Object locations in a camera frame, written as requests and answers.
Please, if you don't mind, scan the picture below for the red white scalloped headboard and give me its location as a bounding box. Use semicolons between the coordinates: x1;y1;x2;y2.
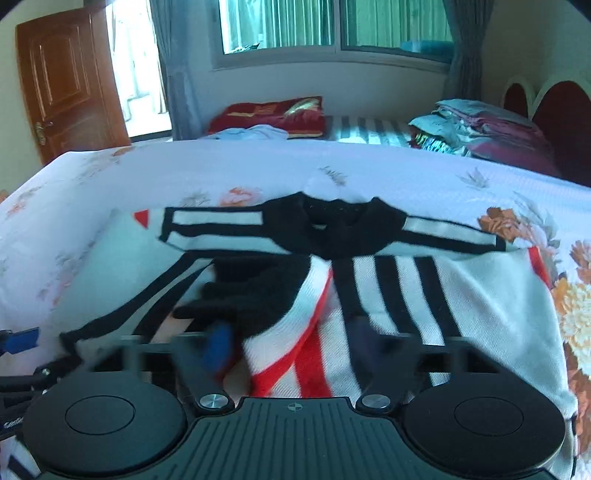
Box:
501;74;591;189

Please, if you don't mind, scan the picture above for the grey striped pillow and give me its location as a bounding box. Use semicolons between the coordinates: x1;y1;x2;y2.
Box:
321;114;416;149

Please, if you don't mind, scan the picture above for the brown wooden door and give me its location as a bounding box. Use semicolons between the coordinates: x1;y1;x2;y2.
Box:
15;4;132;168

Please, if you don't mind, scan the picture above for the black white red striped sweater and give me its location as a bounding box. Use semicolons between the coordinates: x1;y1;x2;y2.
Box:
0;193;578;480

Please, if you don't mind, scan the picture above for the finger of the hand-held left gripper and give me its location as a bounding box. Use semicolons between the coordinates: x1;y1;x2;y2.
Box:
0;327;41;356
28;353;83;384

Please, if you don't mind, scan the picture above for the light blue crumpled cloth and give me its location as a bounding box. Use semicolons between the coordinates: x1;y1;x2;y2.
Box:
199;124;291;142

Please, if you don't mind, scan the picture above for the white floral bed sheet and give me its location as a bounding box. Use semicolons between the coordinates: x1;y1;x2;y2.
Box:
0;138;591;480

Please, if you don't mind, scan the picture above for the glass window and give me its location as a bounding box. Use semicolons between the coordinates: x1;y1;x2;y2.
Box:
210;0;455;72

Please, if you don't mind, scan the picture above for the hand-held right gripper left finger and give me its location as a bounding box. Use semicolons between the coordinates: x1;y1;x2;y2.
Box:
92;322;234;414

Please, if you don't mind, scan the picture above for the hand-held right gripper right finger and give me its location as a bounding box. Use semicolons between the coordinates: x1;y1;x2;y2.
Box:
346;320;502;412

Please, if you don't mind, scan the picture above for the grey curtain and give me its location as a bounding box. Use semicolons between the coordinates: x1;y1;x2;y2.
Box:
148;0;219;141
441;0;488;101

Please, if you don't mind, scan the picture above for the red gold pillow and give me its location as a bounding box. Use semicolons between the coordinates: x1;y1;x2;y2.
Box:
207;96;328;138

